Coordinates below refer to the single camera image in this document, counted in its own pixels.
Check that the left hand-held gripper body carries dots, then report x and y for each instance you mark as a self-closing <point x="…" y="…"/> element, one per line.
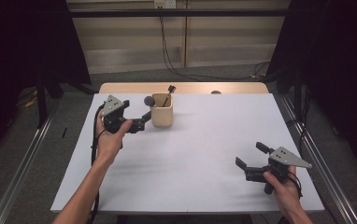
<point x="112" y="113"/>

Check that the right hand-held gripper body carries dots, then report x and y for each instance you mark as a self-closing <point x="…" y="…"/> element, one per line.
<point x="284" y="158"/>

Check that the beige square cup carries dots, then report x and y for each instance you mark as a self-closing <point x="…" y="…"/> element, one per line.
<point x="161" y="116"/>

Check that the black powder makeup brush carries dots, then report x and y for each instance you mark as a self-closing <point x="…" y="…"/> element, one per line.
<point x="149" y="100"/>

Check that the thin black eyebrow brush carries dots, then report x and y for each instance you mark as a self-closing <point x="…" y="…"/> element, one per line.
<point x="168" y="95"/>

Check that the person's left hand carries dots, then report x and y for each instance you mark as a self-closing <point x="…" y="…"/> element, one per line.
<point x="111" y="144"/>

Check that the person's right hand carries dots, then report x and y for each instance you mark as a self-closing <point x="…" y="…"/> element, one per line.
<point x="284" y="194"/>

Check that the white paper sheet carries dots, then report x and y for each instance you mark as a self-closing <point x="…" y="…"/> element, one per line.
<point x="192" y="174"/>

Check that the small black floor item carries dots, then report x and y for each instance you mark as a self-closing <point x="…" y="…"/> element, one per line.
<point x="64" y="132"/>

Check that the wooden table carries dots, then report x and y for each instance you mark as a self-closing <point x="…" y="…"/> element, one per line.
<point x="192" y="87"/>

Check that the black metal stand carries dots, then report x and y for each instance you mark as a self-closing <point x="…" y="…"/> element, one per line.
<point x="41" y="102"/>

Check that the round table grommet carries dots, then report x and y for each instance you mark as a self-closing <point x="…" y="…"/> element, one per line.
<point x="216" y="92"/>

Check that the black horizontal bar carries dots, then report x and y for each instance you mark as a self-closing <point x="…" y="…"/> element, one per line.
<point x="179" y="12"/>

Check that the black curtain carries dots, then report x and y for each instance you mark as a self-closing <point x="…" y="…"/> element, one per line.
<point x="27" y="46"/>
<point x="338" y="62"/>

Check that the aluminium rail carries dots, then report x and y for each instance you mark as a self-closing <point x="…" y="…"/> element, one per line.
<point x="329" y="180"/>
<point x="21" y="168"/>

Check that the white wall outlet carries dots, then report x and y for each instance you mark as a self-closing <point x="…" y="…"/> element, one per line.
<point x="164" y="3"/>

